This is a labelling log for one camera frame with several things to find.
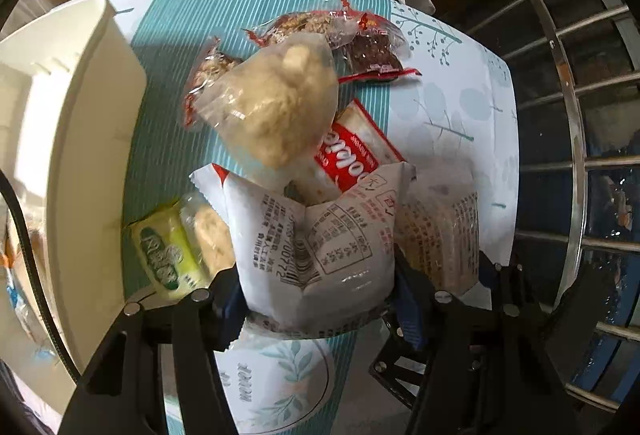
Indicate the clear pale bun packet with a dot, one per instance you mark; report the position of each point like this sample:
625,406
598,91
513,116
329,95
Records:
270,105

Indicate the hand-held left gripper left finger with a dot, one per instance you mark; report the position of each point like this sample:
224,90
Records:
231,310

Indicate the mountain print bread packet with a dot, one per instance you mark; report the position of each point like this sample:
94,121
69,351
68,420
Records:
440,235

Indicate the metal window railing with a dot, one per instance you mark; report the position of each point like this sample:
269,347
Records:
560,80

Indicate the leaf print tablecloth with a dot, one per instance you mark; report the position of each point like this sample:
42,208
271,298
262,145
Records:
450,115

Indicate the white plastic storage bin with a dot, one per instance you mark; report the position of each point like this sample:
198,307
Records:
75,140

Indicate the white crinkled snack packet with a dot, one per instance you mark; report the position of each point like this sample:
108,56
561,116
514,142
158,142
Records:
310,260

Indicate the clear red-edged date packet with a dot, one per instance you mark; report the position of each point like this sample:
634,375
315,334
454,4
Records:
207,72
375,55
300,25

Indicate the red label pastry packet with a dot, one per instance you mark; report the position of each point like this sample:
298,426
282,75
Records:
350,155

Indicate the orange white stick packet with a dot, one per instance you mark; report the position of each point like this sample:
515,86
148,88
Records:
15,275

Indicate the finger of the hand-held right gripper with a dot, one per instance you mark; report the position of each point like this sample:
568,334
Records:
492,280
395,365

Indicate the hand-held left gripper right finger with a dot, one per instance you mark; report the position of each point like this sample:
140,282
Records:
412,320

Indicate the green label biscuit packet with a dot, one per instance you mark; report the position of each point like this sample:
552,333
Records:
160,255

